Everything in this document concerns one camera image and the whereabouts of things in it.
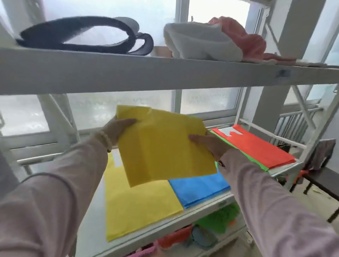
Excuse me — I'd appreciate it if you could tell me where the black fabric strap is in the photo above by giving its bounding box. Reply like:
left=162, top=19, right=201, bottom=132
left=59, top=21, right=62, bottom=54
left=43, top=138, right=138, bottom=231
left=15, top=16, right=154, bottom=56

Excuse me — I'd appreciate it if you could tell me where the pink plastic basket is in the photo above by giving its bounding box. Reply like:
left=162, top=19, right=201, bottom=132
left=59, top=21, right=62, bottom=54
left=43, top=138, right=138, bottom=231
left=127, top=242, right=157, bottom=257

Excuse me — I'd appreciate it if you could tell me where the dark bench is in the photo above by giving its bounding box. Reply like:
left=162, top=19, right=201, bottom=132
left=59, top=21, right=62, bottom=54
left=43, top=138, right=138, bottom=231
left=290, top=166, right=339, bottom=223

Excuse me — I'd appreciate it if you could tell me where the white cloth hat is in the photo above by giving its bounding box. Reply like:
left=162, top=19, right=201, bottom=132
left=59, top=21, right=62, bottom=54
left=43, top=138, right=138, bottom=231
left=163, top=22, right=244, bottom=63

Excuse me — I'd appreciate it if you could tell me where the green non-woven bag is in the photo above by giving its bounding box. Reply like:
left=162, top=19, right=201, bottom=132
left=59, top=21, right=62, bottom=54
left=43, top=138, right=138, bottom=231
left=209, top=129, right=270, bottom=173

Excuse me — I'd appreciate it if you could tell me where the white radiator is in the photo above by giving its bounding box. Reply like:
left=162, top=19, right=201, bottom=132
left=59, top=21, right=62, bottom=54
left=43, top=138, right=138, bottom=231
left=272, top=107, right=324, bottom=147

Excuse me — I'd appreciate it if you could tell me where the person's left forearm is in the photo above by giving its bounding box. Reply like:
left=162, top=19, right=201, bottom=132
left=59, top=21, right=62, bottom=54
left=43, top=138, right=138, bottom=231
left=0, top=135, right=109, bottom=257

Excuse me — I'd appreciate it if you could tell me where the person's right forearm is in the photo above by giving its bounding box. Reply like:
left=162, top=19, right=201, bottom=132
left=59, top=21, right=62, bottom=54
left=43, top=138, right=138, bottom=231
left=218, top=148, right=339, bottom=257

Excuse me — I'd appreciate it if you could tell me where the large yellow non-woven bag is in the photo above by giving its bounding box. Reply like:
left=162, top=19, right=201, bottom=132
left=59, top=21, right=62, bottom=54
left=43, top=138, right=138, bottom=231
left=104, top=151, right=184, bottom=242

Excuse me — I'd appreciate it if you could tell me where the red non-woven bag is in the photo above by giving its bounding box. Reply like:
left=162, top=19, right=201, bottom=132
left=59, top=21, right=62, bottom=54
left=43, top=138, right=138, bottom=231
left=212, top=124, right=296, bottom=169

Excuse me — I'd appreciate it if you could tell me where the pale bead bracelet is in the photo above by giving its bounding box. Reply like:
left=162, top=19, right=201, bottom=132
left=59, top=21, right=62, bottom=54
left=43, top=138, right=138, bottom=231
left=91, top=131, right=113, bottom=153

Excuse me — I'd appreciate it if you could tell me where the dark round strainer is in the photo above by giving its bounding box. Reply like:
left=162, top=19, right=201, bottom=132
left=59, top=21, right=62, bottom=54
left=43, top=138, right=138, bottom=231
left=190, top=225, right=219, bottom=249

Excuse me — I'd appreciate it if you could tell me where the white metal shelf rack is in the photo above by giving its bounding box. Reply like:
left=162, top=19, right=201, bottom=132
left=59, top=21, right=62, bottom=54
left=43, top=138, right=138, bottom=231
left=0, top=0, right=339, bottom=257

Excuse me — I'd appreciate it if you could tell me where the blue non-woven bag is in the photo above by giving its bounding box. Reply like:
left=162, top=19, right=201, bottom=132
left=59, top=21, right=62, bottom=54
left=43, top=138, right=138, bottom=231
left=168, top=168, right=231, bottom=210

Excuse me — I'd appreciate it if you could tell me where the green mesh item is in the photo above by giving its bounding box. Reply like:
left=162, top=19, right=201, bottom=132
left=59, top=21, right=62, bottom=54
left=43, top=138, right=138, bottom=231
left=194, top=203, right=240, bottom=234

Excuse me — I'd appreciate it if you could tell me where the red plastic basket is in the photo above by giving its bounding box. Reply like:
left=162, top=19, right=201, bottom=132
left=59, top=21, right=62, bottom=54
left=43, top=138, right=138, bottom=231
left=157, top=225, right=194, bottom=249

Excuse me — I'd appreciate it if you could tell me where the white window frame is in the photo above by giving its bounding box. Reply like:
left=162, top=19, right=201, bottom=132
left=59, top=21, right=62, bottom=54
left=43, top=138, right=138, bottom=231
left=0, top=0, right=268, bottom=166

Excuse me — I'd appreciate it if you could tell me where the grey hanging cloth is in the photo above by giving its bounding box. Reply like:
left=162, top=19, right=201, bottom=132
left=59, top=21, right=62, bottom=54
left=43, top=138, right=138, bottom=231
left=307, top=139, right=337, bottom=171

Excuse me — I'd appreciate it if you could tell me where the person's left hand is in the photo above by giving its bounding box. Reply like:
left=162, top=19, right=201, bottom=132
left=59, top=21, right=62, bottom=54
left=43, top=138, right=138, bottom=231
left=102, top=117, right=138, bottom=148

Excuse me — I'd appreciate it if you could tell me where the pink cloth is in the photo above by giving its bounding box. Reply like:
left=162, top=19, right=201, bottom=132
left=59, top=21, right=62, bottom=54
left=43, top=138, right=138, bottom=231
left=208, top=16, right=298, bottom=65

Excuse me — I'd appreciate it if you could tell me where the person's right hand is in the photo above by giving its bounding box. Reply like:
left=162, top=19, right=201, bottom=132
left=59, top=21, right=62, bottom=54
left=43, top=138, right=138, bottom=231
left=188, top=131, right=234, bottom=162

